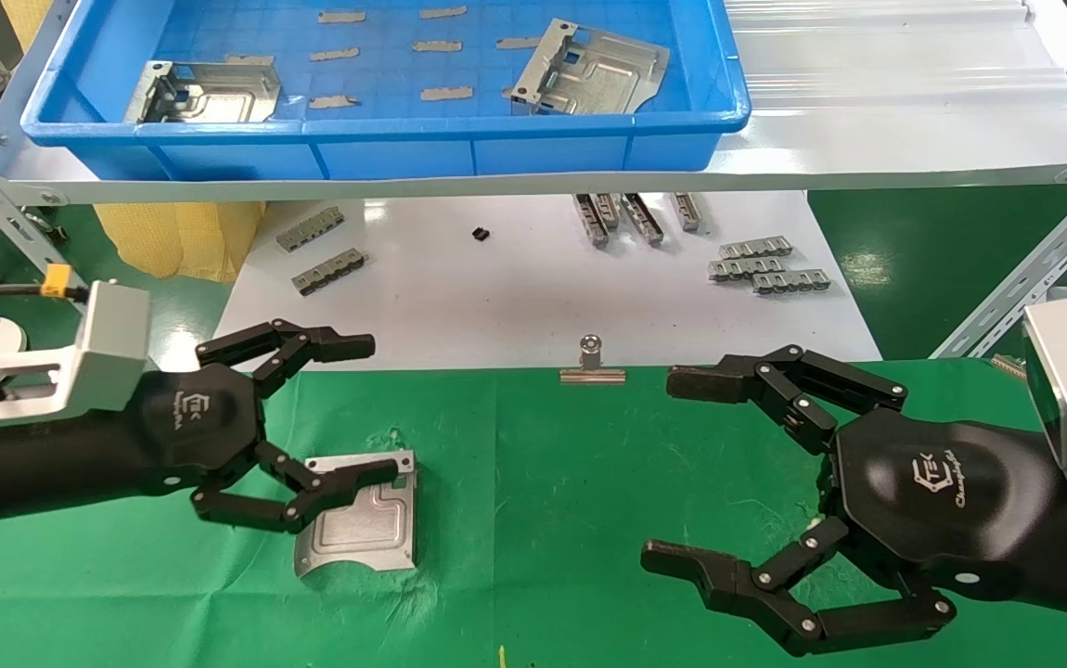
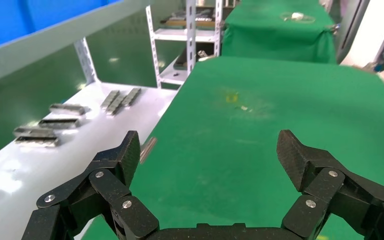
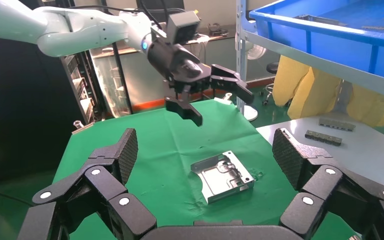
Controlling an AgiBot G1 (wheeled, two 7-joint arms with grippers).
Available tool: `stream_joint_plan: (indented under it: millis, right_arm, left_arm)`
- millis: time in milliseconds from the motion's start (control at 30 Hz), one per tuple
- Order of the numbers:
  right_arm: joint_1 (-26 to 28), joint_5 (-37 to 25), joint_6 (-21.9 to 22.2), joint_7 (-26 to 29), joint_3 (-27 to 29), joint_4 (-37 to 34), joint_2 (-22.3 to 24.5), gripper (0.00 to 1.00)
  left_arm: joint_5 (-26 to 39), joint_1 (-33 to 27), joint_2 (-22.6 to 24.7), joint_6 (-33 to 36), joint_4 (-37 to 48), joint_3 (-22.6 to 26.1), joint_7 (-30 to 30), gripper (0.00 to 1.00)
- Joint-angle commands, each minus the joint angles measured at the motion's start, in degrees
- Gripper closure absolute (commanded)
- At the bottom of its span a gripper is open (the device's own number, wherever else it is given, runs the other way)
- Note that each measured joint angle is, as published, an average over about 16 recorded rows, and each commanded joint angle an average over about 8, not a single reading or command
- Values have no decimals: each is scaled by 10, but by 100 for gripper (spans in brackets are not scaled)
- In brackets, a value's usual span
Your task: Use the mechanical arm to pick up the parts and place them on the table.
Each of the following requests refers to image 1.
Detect white ribbed plastic panel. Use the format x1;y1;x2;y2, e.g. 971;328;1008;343
724;0;1067;112

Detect black cable with yellow tag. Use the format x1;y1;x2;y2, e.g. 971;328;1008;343
0;264;94;305

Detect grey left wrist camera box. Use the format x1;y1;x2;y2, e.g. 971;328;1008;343
70;280;152;414

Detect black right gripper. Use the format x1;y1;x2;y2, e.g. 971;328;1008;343
640;345;1067;658

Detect blue plastic bin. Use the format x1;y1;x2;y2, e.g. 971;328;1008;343
21;0;752;182

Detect grey metal shelf rack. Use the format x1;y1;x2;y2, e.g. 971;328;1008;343
0;0;1067;372

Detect silver camera mount bracket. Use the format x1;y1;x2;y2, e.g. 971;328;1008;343
0;348;94;432

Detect yellow cloth cover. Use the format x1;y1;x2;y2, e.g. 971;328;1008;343
0;0;265;282

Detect green cloth mat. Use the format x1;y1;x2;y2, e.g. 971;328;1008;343
0;360;1067;668

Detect sheet metal bracket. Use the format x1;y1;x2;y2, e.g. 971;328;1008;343
509;19;671;116
294;450;419;578
125;61;282;124

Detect grey slotted connector strip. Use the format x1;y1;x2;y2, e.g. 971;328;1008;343
292;248;367;297
752;269;832;296
276;206;345;253
707;257;787;283
719;236;794;261

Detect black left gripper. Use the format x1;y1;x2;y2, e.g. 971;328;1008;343
60;319;402;534

